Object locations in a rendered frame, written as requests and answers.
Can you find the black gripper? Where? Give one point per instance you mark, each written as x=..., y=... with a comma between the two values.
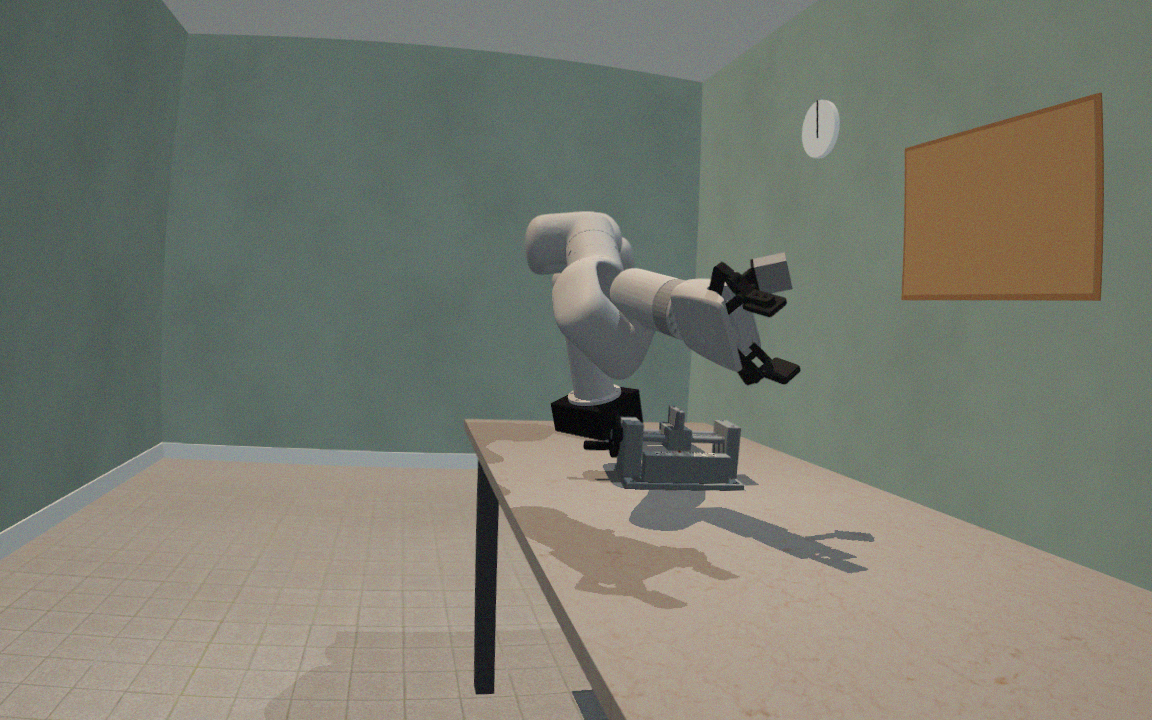
x=701, y=317

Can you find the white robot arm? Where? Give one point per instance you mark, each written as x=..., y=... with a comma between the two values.
x=602, y=342

